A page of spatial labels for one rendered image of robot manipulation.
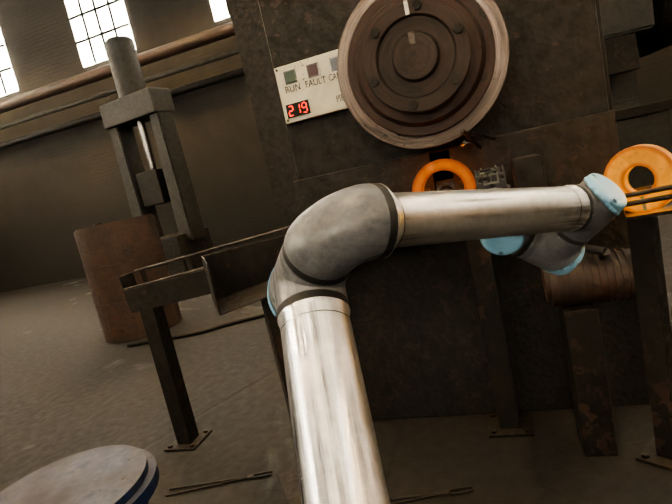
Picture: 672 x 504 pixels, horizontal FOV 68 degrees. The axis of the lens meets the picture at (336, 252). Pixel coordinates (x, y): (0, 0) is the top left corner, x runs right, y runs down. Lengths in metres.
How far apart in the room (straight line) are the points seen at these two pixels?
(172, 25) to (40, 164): 3.76
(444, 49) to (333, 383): 0.97
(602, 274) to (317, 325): 0.83
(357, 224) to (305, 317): 0.16
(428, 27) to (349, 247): 0.84
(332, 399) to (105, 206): 9.48
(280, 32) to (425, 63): 0.57
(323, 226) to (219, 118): 7.94
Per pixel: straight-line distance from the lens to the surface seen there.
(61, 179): 10.62
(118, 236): 3.87
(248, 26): 4.50
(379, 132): 1.48
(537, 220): 0.93
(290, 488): 1.60
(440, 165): 1.48
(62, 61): 10.48
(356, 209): 0.69
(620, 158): 1.33
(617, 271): 1.37
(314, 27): 1.72
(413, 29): 1.42
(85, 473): 1.10
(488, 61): 1.45
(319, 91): 1.67
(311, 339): 0.71
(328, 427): 0.66
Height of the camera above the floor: 0.86
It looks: 9 degrees down
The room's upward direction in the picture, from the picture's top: 12 degrees counter-clockwise
